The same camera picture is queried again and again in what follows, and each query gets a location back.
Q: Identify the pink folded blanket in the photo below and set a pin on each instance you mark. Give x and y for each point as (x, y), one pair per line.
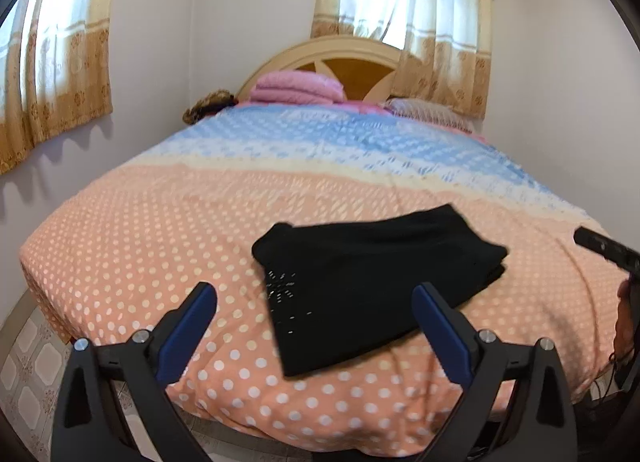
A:
(295, 87)

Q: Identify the brown furry cushion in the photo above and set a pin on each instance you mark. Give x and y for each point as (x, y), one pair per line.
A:
(207, 105)

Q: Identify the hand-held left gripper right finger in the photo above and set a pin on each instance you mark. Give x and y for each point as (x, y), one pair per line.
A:
(442, 332)

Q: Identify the beige patterned window curtain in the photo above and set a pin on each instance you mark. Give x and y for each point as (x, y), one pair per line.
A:
(65, 82)
(450, 72)

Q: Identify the cream wooden headboard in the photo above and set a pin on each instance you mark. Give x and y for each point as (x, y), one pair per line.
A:
(350, 67)

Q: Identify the person's right hand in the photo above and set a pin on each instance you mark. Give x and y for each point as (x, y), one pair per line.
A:
(627, 317)

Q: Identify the striped pillow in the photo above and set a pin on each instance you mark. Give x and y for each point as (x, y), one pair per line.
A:
(430, 112)

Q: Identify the polka dot bedspread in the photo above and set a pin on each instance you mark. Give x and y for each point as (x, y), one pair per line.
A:
(175, 222)

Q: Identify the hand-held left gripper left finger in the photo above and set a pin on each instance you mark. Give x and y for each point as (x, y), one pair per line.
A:
(187, 332)

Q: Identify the black pants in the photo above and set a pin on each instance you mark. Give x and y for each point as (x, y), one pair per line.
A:
(375, 282)

